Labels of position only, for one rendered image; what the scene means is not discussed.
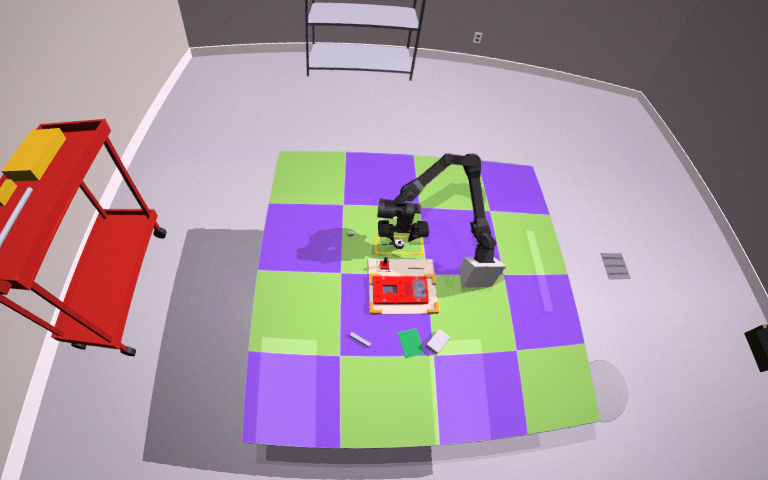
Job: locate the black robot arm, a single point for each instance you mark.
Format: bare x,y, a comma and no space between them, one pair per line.
484,251

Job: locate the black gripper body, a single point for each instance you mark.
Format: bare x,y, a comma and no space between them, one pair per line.
421,228

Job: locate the green flat rectangular block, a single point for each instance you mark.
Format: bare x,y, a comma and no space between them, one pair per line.
411,342

